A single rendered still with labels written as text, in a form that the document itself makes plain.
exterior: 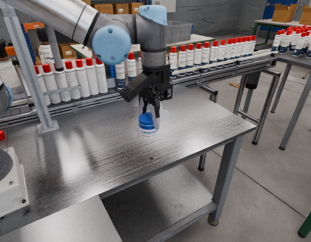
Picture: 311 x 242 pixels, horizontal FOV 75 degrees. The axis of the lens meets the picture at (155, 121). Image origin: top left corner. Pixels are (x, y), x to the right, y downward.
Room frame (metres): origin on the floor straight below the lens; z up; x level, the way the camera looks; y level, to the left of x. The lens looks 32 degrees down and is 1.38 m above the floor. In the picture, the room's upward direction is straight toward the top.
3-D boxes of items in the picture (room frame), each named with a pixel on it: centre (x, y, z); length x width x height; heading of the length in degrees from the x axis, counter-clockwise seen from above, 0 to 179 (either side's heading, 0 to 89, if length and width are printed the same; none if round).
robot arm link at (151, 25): (0.61, 0.01, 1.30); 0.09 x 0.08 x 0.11; 96
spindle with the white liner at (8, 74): (1.12, 0.84, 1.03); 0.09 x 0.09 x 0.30
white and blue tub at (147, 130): (0.59, 0.02, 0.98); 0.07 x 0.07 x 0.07
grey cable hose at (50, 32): (0.91, 0.44, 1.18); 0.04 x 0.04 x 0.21
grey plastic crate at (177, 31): (3.03, -0.15, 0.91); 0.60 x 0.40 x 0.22; 127
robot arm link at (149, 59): (0.61, 0.01, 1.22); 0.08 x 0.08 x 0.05
